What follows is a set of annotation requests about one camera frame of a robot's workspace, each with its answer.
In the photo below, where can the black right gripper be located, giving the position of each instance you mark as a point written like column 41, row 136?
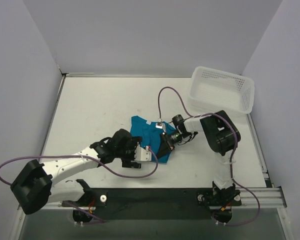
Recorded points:
column 167, row 141

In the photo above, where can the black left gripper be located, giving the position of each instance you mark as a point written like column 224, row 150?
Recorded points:
column 131, row 155

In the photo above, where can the teal t shirt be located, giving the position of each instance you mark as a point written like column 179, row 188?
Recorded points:
column 150, row 134

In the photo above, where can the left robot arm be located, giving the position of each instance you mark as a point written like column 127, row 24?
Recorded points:
column 33, row 186

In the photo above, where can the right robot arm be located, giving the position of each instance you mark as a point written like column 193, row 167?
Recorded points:
column 222, row 137

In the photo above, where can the white perforated plastic basket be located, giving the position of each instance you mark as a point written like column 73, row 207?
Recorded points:
column 215, row 90

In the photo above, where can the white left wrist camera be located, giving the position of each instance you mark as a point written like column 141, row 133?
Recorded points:
column 142, row 154

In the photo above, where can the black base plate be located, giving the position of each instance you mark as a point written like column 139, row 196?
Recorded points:
column 154, row 204

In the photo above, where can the aluminium mounting rail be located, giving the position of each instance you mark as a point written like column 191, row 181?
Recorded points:
column 250, row 198

